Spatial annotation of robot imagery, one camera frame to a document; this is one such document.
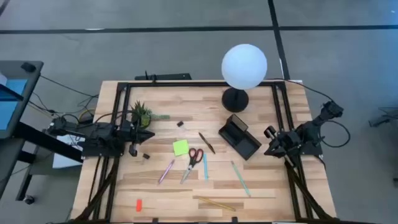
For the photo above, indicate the succulent plant in black pot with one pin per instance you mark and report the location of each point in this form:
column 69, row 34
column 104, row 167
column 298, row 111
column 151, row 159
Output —
column 143, row 119

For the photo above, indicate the red eraser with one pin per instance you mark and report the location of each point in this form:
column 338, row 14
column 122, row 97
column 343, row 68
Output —
column 139, row 205

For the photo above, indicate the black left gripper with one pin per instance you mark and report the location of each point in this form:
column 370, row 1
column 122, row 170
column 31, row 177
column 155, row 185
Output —
column 129, row 133

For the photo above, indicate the black stand legs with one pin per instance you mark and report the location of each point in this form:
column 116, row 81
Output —
column 385, row 119

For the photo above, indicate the white paper sheet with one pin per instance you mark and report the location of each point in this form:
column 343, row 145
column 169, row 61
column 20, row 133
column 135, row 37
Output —
column 62, row 160

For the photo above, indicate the black router box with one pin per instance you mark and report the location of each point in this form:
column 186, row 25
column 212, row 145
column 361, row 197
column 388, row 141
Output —
column 168, row 76

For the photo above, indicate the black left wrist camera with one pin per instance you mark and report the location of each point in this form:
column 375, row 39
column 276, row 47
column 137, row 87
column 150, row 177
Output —
column 133, row 151

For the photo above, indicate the grey cart with screen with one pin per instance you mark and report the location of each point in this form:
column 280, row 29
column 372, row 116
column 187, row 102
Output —
column 32, row 93

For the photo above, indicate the black mesh desk organizer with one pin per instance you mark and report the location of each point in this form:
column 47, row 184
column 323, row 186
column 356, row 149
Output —
column 245, row 146

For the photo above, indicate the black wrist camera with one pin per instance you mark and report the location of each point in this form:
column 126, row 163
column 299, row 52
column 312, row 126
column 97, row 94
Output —
column 133, row 151
column 270, row 132

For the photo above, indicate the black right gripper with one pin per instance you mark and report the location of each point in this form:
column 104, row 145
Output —
column 284, row 140

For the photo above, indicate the small black device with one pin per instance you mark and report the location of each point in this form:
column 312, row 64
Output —
column 28, row 67

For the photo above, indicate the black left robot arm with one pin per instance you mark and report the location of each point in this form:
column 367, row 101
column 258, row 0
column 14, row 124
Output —
column 102, row 137

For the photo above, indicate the light green pen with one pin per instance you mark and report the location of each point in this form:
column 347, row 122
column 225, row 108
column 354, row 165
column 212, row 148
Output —
column 240, row 178

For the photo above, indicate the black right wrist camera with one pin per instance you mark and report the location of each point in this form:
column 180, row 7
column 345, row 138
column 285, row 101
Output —
column 270, row 132

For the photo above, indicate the purple pen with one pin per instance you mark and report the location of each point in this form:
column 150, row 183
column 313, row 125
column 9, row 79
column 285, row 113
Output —
column 166, row 171

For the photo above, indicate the dark brown pen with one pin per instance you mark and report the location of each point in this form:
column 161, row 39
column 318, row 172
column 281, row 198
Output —
column 206, row 143

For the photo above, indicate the red and black scissors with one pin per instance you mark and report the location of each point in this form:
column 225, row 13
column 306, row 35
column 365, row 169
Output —
column 192, row 163

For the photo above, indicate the teal pen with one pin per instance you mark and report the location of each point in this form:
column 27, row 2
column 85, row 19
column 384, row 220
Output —
column 205, row 168

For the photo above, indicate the black aluminium table frame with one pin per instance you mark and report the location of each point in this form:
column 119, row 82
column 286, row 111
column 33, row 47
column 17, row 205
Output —
column 202, row 84

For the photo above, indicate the black binder clip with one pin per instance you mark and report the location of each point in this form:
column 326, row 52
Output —
column 180, row 124
column 146, row 156

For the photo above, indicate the yellow pencil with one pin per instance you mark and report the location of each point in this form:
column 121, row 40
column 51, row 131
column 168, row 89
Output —
column 217, row 204

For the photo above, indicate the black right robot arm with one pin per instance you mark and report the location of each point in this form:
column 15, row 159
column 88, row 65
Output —
column 308, row 130

